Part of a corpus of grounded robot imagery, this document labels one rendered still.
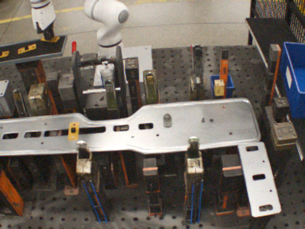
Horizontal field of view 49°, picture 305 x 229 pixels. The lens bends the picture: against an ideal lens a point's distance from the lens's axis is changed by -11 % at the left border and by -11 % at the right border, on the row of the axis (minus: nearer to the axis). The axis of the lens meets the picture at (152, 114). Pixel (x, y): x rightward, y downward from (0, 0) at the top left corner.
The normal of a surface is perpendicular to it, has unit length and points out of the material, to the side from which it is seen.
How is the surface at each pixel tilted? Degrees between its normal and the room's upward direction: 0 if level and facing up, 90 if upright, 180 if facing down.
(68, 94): 90
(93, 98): 0
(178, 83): 0
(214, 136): 0
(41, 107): 90
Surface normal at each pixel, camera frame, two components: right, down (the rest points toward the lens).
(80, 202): -0.07, -0.69
